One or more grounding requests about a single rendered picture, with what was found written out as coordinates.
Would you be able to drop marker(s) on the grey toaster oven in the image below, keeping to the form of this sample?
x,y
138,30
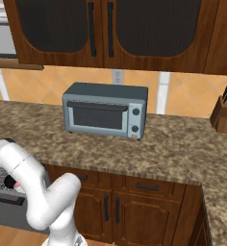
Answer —
x,y
99,117

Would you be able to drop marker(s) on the wooden drawer front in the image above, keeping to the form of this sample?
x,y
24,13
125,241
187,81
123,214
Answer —
x,y
96,179
170,189

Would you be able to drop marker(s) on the wooden base cupboard door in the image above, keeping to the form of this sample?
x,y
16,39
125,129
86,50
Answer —
x,y
93,214
147,224

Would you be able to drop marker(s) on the silver extractor hood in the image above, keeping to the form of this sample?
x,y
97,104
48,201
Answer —
x,y
0,35

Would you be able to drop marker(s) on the grey dishwasher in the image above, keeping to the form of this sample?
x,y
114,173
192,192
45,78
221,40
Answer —
x,y
6,216

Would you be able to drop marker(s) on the wooden knife block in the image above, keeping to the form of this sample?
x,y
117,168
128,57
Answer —
x,y
224,117

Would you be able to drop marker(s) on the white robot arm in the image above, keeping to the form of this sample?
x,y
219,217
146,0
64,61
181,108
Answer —
x,y
35,189

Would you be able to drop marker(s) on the wooden wall cupboard glass door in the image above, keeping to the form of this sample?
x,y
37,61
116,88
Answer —
x,y
54,32
157,32

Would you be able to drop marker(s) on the white wall socket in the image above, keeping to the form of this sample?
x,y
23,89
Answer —
x,y
117,77

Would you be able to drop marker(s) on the wooden corner base cupboard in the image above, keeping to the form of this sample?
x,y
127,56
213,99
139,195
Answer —
x,y
202,230

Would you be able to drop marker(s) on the plain wooden wall cupboard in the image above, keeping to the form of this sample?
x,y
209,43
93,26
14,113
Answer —
x,y
222,35

